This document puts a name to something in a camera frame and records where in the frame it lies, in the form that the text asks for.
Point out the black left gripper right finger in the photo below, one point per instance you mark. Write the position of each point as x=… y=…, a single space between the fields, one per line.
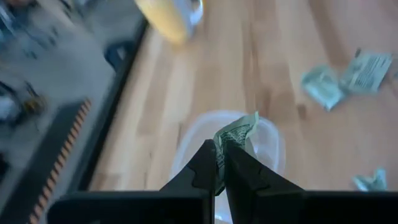
x=264 y=202

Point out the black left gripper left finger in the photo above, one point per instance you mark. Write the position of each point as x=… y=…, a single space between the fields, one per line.
x=186 y=205

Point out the green stevia sweetener packet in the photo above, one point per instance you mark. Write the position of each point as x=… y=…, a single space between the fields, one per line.
x=367 y=73
x=321 y=87
x=371 y=183
x=237 y=132

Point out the clear plastic container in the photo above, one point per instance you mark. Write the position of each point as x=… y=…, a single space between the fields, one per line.
x=269 y=147

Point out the black hazard-striped floor mat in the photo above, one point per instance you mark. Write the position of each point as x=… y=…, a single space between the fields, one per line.
x=37 y=168

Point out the black aluminium table frame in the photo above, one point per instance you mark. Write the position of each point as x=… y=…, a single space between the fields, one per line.
x=115 y=102

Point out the black frame bracket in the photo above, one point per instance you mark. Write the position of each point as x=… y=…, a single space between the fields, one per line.
x=118 y=54

